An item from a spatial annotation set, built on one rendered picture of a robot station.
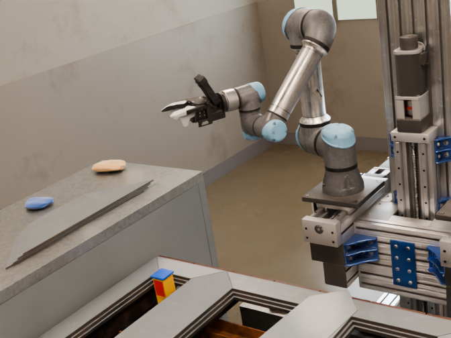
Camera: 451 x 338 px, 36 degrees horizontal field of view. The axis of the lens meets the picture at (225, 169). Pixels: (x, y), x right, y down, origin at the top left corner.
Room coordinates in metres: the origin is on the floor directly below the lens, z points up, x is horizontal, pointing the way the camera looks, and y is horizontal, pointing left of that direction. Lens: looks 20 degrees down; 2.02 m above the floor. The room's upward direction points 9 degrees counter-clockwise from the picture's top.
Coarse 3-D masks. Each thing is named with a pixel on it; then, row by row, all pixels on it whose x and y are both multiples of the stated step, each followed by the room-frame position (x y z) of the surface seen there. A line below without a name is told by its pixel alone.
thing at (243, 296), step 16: (144, 288) 2.21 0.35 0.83; (112, 304) 2.10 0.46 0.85; (128, 304) 2.13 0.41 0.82; (224, 304) 2.01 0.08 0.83; (256, 304) 1.99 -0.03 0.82; (272, 304) 1.96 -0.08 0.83; (288, 304) 1.93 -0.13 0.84; (96, 320) 2.03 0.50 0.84; (208, 320) 1.94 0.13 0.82; (352, 320) 1.79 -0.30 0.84; (80, 336) 1.96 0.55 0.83; (176, 336) 1.84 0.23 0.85; (192, 336) 1.87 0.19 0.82; (336, 336) 1.71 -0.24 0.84; (384, 336) 1.71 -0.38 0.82; (400, 336) 1.69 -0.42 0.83; (416, 336) 1.66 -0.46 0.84; (432, 336) 1.63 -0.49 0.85
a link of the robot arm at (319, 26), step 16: (320, 16) 2.33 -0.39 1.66; (304, 32) 2.35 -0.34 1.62; (320, 32) 2.28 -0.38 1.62; (304, 48) 2.29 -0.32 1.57; (320, 48) 2.27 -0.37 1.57; (304, 64) 2.26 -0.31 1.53; (288, 80) 2.25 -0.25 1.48; (304, 80) 2.25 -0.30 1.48; (288, 96) 2.22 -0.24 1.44; (272, 112) 2.21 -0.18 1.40; (288, 112) 2.21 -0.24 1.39; (256, 128) 2.23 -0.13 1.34; (272, 128) 2.17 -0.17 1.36
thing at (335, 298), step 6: (318, 294) 1.94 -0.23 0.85; (324, 294) 1.93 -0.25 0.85; (330, 294) 1.93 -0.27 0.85; (336, 294) 1.92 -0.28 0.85; (342, 294) 1.92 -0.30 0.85; (324, 300) 1.90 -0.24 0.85; (330, 300) 1.89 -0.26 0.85; (336, 300) 1.89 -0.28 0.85; (342, 300) 1.88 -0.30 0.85; (348, 300) 1.88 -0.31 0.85; (348, 306) 1.84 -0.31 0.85; (354, 306) 1.84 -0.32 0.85
